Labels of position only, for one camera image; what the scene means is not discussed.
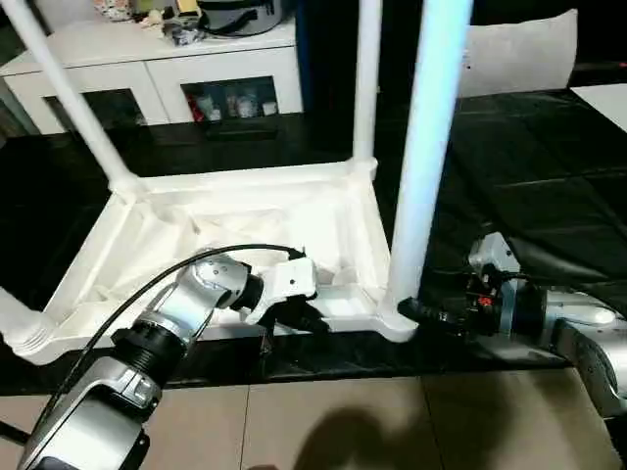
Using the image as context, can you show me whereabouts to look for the white plastic table top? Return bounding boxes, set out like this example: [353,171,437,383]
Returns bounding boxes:
[5,159,422,365]

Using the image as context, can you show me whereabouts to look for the white plastic table leg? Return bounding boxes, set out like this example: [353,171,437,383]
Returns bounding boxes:
[0,0,146,199]
[380,0,476,329]
[351,0,385,179]
[0,287,52,355]

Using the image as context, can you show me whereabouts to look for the white flat board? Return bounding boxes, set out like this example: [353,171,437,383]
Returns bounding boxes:
[570,84,627,133]

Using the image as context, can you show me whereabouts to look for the black cabinet with yellow label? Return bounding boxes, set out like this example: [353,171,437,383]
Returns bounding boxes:
[294,0,432,128]

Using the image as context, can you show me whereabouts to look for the grey pillow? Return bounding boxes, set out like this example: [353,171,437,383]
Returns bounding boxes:
[460,10,579,99]

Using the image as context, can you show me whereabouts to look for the white sideboard cabinet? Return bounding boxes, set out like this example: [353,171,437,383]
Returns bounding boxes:
[0,12,303,133]

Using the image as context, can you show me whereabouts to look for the colourful clutter bundle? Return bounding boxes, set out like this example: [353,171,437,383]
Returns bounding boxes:
[96,0,207,45]

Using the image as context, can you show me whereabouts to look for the grey curtain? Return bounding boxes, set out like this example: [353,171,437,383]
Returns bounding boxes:
[0,0,45,138]

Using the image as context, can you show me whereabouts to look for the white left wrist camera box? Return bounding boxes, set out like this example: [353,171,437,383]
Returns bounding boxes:
[251,253,320,324]

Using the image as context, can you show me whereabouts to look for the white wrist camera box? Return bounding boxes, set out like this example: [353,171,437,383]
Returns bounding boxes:
[467,232,520,283]
[251,253,320,324]

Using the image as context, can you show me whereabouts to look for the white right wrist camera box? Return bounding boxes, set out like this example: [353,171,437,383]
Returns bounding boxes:
[467,232,520,283]

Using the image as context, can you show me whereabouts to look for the grey bag with black strap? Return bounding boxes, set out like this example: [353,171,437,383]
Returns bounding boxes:
[199,0,297,36]

